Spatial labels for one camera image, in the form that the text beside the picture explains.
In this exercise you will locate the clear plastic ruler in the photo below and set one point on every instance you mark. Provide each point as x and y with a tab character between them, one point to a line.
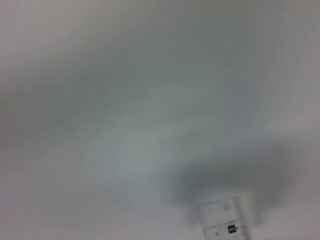
220	217

